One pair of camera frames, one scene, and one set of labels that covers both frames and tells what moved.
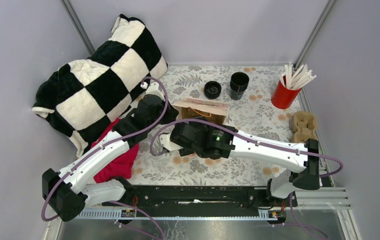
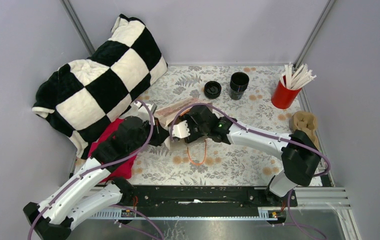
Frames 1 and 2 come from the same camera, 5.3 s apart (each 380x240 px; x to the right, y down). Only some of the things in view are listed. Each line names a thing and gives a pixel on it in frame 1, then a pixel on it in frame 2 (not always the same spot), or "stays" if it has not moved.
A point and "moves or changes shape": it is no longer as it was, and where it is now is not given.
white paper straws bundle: x=292 y=79 stays
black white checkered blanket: x=78 y=97 stays
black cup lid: x=212 y=89 stays
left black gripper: x=172 y=113 -> x=160 y=135
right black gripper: x=183 y=152 -> x=193 y=136
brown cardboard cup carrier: x=304 y=123 stays
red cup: x=283 y=97 stays
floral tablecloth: x=252 y=109 stays
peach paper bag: x=201 y=109 moves or changes shape
